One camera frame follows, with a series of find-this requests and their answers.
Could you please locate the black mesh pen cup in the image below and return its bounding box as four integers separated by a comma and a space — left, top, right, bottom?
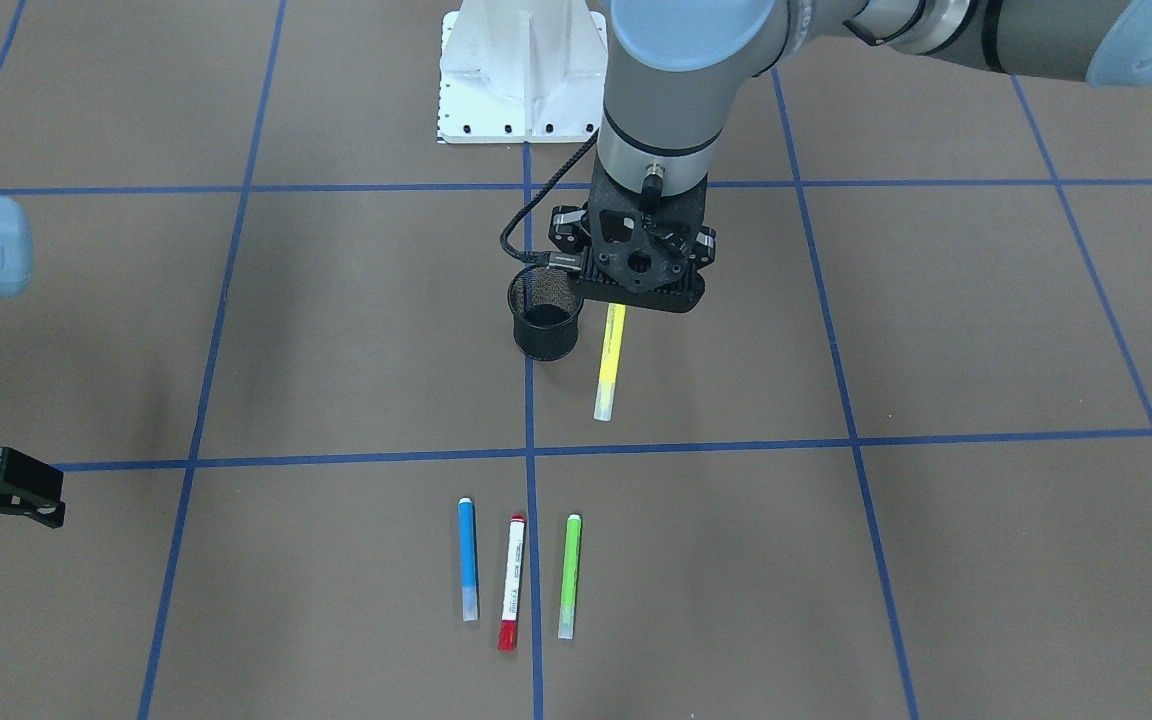
507, 266, 582, 363

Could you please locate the blue marker pen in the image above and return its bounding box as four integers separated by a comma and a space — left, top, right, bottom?
457, 497, 480, 623

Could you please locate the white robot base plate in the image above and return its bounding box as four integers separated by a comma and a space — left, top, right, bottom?
435, 1, 608, 143

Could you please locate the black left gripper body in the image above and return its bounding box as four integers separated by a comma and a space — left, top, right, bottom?
570, 170, 708, 314

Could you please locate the green highlighter pen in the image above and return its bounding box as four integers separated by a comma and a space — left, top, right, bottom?
558, 511, 582, 641

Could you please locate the white red-capped marker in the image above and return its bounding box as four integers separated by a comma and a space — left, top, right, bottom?
497, 514, 526, 653

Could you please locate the yellow highlighter pen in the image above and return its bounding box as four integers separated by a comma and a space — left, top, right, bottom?
593, 304, 626, 420

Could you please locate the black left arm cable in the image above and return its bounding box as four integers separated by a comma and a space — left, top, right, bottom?
499, 130, 601, 273

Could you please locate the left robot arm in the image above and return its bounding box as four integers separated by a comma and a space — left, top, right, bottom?
516, 1, 1152, 313

